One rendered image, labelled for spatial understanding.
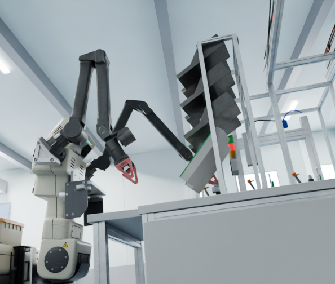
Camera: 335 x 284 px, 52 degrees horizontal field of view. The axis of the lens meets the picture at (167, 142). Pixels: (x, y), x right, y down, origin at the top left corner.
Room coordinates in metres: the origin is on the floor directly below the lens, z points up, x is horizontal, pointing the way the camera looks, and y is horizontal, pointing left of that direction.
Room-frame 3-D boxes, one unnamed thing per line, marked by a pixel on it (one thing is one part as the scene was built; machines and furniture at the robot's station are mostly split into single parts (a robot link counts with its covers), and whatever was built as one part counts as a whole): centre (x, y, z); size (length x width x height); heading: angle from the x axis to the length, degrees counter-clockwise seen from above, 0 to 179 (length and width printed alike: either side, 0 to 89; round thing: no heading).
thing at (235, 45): (1.55, -0.32, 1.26); 0.36 x 0.21 x 0.80; 170
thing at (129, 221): (1.72, -0.05, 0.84); 0.90 x 0.70 x 0.03; 177
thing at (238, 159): (2.09, -0.44, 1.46); 0.03 x 0.03 x 1.00; 80
